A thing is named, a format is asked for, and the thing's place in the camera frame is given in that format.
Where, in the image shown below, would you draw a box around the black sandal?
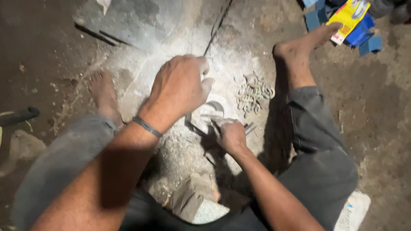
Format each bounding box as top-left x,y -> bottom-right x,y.
0,107 -> 40,127

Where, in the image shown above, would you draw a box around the heap of blue boxes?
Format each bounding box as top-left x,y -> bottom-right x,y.
302,0 -> 383,57

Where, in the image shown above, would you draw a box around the grey stone block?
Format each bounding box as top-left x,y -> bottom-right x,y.
166,173 -> 231,225

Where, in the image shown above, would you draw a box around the person's right foot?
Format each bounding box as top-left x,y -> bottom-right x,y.
273,22 -> 343,91

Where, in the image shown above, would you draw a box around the person's left foot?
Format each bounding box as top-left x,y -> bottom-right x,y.
88,69 -> 125,127

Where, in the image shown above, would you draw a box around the white paper scrap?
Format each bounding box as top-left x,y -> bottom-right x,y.
96,0 -> 112,15

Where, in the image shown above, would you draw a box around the dark metal wrist bangle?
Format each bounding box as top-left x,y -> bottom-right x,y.
132,115 -> 164,139

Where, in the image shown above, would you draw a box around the dark round containers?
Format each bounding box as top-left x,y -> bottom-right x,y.
369,0 -> 411,25

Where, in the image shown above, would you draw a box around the grey stone slab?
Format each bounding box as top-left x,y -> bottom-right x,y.
73,0 -> 233,56

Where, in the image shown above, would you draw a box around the person's left hand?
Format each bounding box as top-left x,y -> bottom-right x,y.
139,55 -> 215,132

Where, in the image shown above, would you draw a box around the pile of small metal pieces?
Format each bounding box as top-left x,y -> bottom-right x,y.
235,73 -> 276,117

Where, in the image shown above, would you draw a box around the white round mould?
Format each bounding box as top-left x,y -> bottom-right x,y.
197,94 -> 229,129

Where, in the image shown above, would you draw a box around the person's right hand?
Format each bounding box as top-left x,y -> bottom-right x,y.
214,118 -> 248,157

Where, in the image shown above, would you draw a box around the yellow printed packet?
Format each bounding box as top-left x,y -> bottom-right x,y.
326,0 -> 371,46

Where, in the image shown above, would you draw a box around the brown stone lump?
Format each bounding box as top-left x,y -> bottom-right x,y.
0,129 -> 48,178

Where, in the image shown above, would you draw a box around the grey trousers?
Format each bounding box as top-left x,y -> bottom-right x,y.
11,86 -> 359,231

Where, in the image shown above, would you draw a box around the person's foot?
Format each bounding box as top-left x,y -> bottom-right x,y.
273,22 -> 343,91
88,69 -> 125,127

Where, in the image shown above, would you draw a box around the white printed bag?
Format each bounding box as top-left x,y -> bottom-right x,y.
333,190 -> 372,231

